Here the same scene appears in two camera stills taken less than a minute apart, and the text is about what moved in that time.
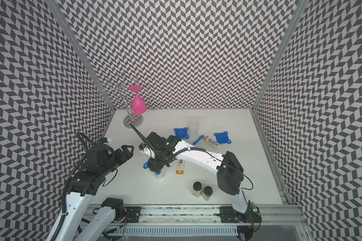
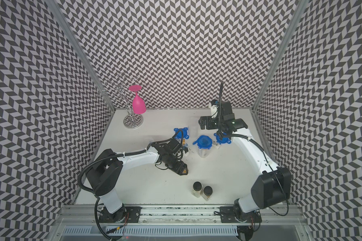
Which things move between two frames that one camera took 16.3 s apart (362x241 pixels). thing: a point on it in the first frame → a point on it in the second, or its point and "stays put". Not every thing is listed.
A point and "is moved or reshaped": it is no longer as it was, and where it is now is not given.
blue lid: [181, 133] stays put
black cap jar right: [207, 192] stays put
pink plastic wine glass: [139, 106] stays put
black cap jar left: [197, 189] stays put
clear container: [161, 175] is moved or reshaped
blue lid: [222, 138] stays put
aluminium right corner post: [301, 8] stays put
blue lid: [146, 166] → [203, 141]
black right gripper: [154, 164] → [208, 120]
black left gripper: [128, 154] → [180, 168]
